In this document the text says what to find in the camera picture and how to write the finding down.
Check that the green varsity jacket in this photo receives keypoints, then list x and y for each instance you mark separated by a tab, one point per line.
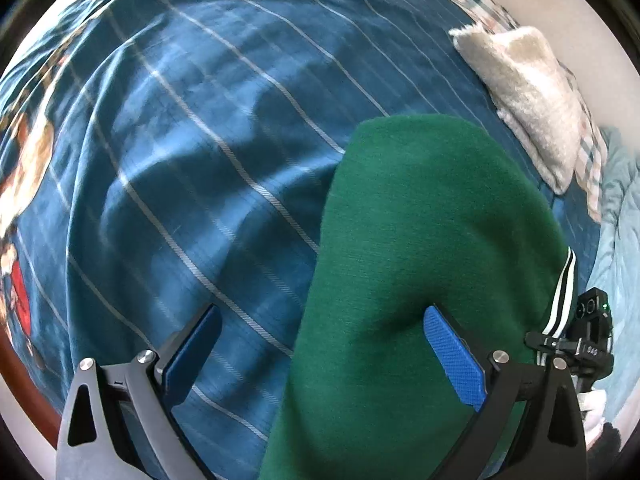
422	211

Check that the plaid pillow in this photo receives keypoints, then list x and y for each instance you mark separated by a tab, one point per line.
592	153

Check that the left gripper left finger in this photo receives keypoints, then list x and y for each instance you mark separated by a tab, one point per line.
117	421

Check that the white fluffy folded blanket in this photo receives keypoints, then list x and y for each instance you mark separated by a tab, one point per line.
531	94

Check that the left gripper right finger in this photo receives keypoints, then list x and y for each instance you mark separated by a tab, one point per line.
549	442

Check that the blue striped bed sheet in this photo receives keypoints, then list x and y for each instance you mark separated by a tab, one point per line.
158	154

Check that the light blue duvet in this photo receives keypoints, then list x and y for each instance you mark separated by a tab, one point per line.
616	271

